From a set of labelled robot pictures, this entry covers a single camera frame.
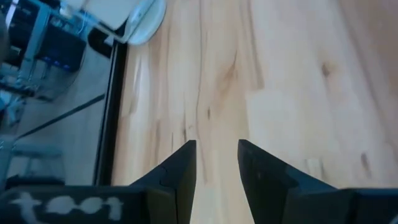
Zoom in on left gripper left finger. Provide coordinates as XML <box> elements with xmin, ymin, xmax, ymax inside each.
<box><xmin>129</xmin><ymin>139</ymin><xmax>198</xmax><ymax>224</ymax></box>

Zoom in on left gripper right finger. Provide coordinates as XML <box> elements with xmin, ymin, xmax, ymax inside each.
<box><xmin>238</xmin><ymin>139</ymin><xmax>338</xmax><ymax>224</ymax></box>

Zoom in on white cylindrical cup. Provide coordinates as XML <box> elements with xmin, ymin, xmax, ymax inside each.
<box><xmin>60</xmin><ymin>0</ymin><xmax>167</xmax><ymax>46</ymax></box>

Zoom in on black aluminium table frame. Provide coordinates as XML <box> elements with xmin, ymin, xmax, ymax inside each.
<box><xmin>92</xmin><ymin>40</ymin><xmax>129</xmax><ymax>187</ymax></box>

